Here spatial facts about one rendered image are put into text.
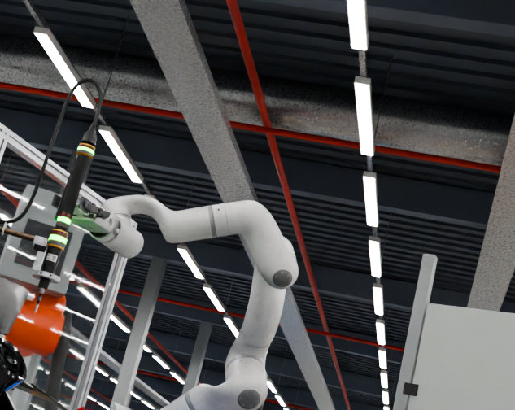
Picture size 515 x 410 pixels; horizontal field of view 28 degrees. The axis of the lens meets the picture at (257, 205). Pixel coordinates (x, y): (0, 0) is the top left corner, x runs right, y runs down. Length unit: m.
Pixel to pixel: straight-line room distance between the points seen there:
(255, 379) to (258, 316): 0.18
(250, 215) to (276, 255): 0.13
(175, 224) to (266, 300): 0.35
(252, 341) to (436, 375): 1.22
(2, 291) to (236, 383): 0.72
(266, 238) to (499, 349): 1.44
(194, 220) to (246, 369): 0.49
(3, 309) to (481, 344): 2.00
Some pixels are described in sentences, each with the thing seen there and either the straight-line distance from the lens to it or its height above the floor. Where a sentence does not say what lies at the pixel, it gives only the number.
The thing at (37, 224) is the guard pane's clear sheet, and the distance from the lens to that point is 3.69.
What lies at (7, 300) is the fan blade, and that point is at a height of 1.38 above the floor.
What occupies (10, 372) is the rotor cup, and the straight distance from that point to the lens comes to 2.43.
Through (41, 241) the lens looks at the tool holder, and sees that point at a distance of 2.61.
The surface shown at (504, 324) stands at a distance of 4.00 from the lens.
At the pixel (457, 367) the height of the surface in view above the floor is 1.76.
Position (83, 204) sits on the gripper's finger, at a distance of 2.62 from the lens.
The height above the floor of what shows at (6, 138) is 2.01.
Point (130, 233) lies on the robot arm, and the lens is 2.81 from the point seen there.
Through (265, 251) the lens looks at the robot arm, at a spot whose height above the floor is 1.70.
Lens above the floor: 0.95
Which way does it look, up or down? 18 degrees up
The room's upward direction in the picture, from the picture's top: 14 degrees clockwise
